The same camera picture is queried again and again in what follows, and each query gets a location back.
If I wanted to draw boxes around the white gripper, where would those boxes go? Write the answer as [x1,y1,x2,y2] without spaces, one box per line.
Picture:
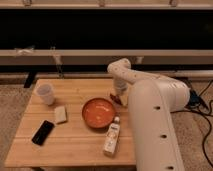
[110,77,128,107]

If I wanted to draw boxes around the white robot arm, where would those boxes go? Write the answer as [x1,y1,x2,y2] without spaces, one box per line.
[107,58,190,171]

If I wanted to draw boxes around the white sponge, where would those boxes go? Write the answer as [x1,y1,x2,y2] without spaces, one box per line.
[54,106,67,124]

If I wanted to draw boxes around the orange bowl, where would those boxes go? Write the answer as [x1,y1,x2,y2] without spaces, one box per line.
[82,98,116,129]

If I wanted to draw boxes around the white bottle with label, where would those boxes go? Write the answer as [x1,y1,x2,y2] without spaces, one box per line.
[103,116,120,156]

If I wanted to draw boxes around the wooden table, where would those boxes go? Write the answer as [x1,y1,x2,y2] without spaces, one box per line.
[5,79,135,167]

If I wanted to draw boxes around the white plastic cup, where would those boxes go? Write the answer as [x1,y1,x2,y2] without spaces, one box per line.
[35,83,55,105]

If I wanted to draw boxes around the blue power adapter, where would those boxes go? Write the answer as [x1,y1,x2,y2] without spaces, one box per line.
[188,90,200,107]

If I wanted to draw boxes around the black rectangular device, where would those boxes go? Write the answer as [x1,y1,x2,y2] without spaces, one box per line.
[31,120,54,145]

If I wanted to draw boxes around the black cable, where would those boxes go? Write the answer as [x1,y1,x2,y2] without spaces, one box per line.
[170,79,213,169]

